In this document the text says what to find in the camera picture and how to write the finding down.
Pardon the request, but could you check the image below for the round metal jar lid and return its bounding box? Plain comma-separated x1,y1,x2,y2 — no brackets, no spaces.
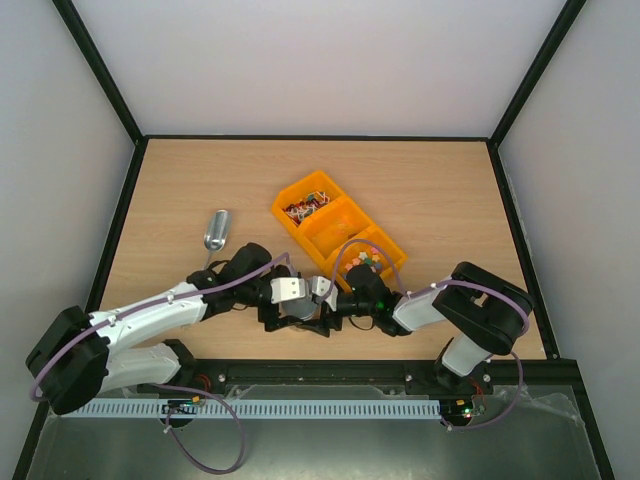
280,298,318,321

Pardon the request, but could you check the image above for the yellow bin with popsicle candies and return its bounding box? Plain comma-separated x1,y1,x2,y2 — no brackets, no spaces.
297,197,373,267

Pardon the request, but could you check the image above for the metal candy scoop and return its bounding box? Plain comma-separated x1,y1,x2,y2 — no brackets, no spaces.
204,210,232,268

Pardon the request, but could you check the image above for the yellow bin with lollipops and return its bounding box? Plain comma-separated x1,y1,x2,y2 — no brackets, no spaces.
271,170,344,229

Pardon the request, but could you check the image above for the yellow bin with star candies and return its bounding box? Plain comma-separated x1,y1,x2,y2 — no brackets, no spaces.
320,226,408,279

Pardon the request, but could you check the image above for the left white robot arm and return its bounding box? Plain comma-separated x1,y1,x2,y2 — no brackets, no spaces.
26,243,308,415

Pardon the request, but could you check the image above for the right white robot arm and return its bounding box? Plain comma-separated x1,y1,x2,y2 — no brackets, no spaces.
301,262,534,392

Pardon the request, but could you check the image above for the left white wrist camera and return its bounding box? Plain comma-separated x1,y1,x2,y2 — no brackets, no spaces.
270,277,308,304

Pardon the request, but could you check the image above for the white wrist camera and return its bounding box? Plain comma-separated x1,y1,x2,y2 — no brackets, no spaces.
309,276,339,312
270,277,308,304

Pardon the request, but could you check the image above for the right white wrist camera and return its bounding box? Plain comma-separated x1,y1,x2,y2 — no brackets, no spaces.
309,276,339,312

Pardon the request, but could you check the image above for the black aluminium frame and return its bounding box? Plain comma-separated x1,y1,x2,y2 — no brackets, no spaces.
11,0,616,480

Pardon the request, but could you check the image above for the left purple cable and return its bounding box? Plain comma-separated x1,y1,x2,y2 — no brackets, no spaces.
30,251,301,473

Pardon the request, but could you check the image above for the grey slotted cable duct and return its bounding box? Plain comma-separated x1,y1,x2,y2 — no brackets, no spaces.
67,399,441,420

